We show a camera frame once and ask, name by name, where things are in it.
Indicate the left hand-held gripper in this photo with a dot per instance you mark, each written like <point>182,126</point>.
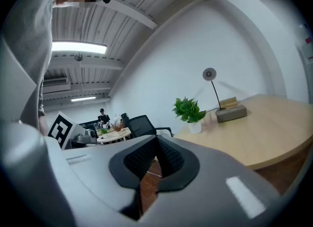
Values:
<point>60,129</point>

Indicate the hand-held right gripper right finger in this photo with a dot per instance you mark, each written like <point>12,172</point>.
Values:
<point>176,162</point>

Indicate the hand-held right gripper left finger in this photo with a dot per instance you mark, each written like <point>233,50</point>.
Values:
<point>132,162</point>

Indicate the green potted plant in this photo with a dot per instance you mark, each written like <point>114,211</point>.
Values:
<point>189,112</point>

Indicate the person's left forearm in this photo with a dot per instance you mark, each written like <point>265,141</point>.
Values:
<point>44,125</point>

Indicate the round white table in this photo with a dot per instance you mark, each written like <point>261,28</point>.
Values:
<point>115,136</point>

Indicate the black office chair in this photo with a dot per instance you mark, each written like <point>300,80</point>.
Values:
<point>140,125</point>

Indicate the long ceiling light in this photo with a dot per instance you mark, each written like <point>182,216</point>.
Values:
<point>78,47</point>
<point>83,98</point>

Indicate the dried twigs in vase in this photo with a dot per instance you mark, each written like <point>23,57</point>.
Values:
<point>118,123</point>

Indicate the white air vent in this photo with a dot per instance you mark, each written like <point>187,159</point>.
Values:
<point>55,84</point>

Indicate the round ceiling fixture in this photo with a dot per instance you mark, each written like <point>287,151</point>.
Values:
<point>78,57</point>

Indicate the wooden desk organiser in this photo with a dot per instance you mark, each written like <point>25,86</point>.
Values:
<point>228,102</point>

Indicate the black desk lamp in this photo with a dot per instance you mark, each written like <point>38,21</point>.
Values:
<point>209,74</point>

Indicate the person's grey shirt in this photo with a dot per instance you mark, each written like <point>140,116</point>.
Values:
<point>29,37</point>

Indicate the white cabinet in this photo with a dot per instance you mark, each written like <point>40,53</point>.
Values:
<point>306,57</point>

